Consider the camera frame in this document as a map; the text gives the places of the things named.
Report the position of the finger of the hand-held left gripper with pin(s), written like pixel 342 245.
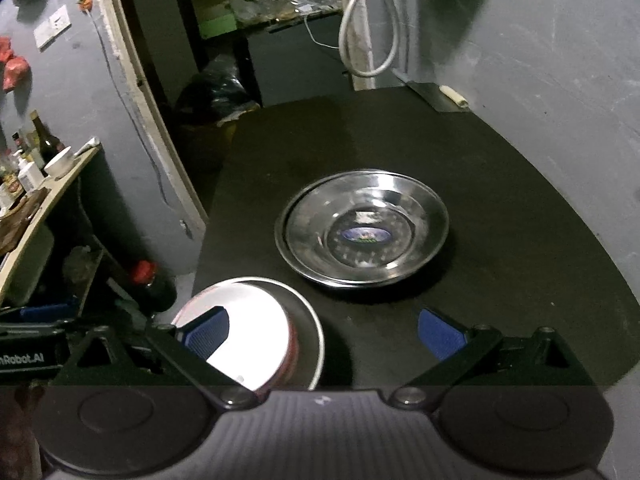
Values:
pixel 45 312

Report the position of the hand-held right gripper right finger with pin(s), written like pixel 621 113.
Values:
pixel 440 335

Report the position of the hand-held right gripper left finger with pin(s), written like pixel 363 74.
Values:
pixel 205 332

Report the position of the stainless steel bowl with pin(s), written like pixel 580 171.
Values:
pixel 310 335

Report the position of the red-capped bottle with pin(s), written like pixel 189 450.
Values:
pixel 145 280

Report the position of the wooden shelf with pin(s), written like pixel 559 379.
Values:
pixel 45 215

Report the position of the white jar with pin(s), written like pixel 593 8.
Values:
pixel 31 176

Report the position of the dark glass bottle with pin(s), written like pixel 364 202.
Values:
pixel 46 140

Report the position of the small cream cylinder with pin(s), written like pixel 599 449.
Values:
pixel 435 97

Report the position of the black plastic bag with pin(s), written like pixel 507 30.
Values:
pixel 215 90

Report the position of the dark cabinet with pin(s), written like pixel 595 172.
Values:
pixel 295 65

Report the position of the green box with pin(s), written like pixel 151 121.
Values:
pixel 219 25

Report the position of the pile of clear plastic bags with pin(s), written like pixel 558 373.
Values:
pixel 270 2

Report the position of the worn white door frame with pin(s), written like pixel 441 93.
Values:
pixel 145 110

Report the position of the white wall switch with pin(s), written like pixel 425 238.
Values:
pixel 51 26

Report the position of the orange wall hook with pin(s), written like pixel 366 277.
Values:
pixel 85 1

